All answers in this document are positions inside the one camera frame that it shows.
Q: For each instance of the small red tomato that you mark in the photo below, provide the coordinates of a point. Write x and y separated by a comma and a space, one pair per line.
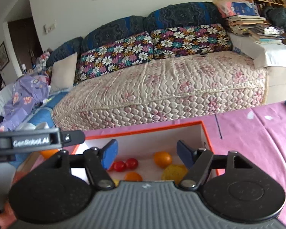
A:
132, 163

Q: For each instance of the orange beside box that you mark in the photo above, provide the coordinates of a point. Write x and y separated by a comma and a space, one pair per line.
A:
162, 159

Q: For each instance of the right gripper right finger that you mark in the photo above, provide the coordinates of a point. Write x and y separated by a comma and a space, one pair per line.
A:
230, 185

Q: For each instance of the red cherry tomato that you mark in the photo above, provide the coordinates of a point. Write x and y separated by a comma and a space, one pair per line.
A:
120, 166

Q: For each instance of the orange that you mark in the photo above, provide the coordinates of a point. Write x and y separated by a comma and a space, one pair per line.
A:
46, 154
133, 176
162, 159

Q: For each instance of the stack of books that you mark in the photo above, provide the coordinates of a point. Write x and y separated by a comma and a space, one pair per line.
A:
255, 27

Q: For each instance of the left floral pillow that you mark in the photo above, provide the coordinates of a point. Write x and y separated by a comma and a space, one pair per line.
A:
123, 53

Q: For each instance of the right floral pillow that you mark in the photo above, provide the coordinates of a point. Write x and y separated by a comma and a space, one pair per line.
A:
189, 40

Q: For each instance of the white cloth covered nightstand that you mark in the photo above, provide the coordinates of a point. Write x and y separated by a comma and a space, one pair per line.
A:
272, 57

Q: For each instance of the dark blue right cushion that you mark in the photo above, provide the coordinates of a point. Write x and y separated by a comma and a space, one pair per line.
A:
184, 14

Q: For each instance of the orange gloved hand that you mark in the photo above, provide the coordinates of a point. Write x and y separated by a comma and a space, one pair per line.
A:
7, 217

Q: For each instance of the yellow pear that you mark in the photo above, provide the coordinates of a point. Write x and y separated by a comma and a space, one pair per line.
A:
174, 172

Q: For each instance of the dark blue patterned cushion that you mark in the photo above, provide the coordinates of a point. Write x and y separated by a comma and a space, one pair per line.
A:
113, 31

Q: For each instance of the pink floral tablecloth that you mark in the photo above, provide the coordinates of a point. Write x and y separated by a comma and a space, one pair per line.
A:
257, 133

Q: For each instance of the beige plain pillow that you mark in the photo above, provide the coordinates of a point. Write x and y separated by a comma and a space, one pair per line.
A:
63, 73

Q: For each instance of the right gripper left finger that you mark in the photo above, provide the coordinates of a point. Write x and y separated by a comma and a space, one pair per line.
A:
64, 185

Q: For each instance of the orange cardboard box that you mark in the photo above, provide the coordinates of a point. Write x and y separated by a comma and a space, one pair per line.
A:
141, 142

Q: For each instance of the dark green puffer jacket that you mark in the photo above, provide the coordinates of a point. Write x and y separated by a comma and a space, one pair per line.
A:
276, 16

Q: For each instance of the purple floral bedding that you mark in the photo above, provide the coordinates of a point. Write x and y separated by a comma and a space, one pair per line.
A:
28, 92

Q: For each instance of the floral pillow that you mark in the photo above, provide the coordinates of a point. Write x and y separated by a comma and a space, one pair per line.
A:
123, 53
189, 40

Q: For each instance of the pink plastic bag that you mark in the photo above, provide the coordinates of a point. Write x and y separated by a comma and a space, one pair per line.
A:
236, 7

